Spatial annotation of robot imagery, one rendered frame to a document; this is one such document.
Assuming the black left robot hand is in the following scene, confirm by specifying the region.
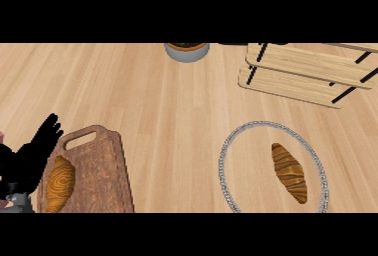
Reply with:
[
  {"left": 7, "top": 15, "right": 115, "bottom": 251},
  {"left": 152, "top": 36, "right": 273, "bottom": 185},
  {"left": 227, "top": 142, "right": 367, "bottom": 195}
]
[{"left": 0, "top": 113, "right": 65, "bottom": 202}]

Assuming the dark brown croissant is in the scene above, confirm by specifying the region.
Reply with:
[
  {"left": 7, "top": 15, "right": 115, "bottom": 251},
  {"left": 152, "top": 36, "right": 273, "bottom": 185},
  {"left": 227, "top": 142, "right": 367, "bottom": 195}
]
[{"left": 270, "top": 142, "right": 308, "bottom": 205}]

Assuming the oval placemat with grey rim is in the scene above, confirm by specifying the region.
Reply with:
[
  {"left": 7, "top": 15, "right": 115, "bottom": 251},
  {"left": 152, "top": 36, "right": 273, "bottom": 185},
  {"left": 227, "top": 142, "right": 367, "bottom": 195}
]
[{"left": 217, "top": 120, "right": 331, "bottom": 214}]

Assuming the brown wooden cutting board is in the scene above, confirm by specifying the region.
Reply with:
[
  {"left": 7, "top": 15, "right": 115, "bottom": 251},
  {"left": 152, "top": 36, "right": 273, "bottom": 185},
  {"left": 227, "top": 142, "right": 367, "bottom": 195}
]
[{"left": 34, "top": 124, "right": 136, "bottom": 214}]

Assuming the golden brown croissant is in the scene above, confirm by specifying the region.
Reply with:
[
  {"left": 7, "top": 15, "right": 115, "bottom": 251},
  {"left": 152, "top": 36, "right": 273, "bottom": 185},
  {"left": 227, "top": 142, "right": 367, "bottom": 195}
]
[{"left": 44, "top": 154, "right": 77, "bottom": 214}]

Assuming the grey plant pot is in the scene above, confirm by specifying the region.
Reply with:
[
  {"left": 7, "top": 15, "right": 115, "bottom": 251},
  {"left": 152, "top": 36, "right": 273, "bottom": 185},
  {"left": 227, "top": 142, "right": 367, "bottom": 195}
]
[{"left": 164, "top": 42, "right": 211, "bottom": 64}]

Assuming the pale wooden tiered shelf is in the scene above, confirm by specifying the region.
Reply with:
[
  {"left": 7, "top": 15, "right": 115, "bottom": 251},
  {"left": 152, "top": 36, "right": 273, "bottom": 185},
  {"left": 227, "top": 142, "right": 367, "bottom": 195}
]
[{"left": 238, "top": 42, "right": 378, "bottom": 110}]

